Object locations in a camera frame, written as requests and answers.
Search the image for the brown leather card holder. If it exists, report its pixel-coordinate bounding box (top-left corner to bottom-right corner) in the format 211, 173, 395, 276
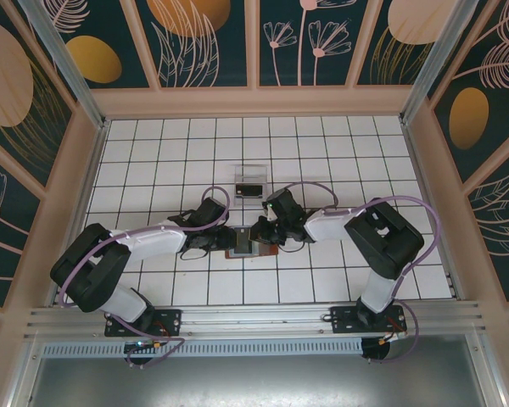
224, 226, 279, 260

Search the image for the clear plastic box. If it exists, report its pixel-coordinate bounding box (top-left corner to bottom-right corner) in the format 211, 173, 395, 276
232, 164, 270, 209

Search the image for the black card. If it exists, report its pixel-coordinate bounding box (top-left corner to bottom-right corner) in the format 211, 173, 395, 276
235, 182, 265, 200

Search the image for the grey metal sheet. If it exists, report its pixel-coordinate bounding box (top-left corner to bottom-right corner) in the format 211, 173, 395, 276
8, 334, 506, 407

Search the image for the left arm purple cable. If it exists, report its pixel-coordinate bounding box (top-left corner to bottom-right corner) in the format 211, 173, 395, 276
59, 185, 232, 368

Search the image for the aluminium front rail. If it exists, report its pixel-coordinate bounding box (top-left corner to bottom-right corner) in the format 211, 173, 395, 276
23, 299, 491, 340

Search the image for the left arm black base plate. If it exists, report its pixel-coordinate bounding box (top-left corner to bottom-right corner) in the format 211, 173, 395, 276
104, 308, 183, 338

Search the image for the slotted grey cable tray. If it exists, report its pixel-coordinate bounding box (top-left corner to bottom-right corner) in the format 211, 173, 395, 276
40, 338, 365, 358

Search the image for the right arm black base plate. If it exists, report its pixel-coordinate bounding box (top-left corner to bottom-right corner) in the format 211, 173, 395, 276
329, 304, 408, 336

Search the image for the aluminium corner post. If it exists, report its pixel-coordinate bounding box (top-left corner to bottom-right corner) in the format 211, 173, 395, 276
398, 0, 472, 125
19, 0, 111, 131

